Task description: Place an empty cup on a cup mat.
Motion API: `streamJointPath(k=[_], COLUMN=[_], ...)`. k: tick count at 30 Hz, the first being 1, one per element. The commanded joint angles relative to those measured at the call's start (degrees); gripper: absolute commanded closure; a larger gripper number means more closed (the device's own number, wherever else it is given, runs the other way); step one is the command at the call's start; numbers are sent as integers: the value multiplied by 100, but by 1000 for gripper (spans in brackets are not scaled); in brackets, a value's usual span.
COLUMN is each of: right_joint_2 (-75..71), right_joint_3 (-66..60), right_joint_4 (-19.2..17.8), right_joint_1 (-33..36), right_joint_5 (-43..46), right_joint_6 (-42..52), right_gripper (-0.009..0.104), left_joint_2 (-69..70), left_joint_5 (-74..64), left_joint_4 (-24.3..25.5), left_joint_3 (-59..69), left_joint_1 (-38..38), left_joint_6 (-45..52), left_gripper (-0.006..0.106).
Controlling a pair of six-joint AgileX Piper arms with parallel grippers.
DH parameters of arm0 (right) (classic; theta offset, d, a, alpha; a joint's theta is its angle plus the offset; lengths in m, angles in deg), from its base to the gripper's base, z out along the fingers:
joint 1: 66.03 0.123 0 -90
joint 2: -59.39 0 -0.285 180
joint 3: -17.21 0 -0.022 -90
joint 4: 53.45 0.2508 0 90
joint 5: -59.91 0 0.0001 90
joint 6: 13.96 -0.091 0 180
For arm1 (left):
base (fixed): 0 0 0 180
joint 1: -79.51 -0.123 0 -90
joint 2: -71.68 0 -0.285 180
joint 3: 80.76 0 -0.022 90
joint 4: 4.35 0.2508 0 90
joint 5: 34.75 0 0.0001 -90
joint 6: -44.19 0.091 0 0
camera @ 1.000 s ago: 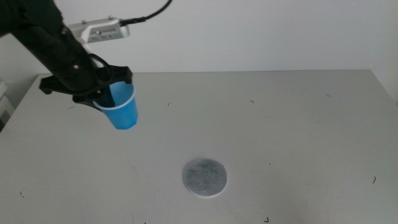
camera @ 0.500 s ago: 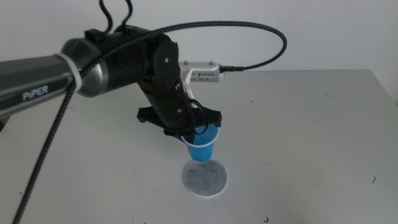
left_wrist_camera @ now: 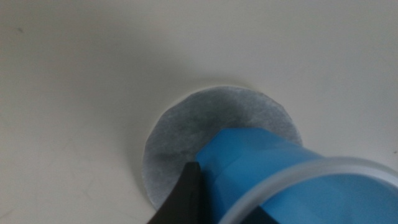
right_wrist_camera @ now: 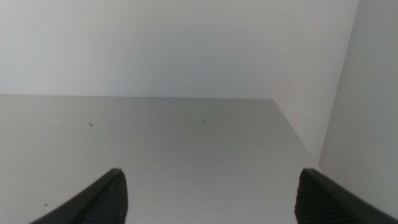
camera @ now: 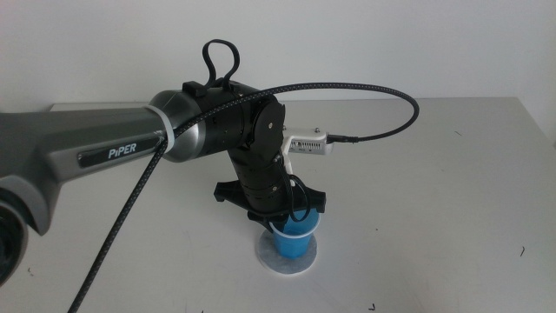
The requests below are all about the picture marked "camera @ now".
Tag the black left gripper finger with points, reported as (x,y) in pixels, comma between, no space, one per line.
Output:
(262,223)

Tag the blue plastic cup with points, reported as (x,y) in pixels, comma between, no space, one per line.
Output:
(293,243)

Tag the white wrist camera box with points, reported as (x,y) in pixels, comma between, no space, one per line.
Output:
(310,143)

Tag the grey black left Piper arm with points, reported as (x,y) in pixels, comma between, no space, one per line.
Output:
(65,139)

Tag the round white cup mat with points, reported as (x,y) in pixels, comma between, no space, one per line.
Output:
(267,256)

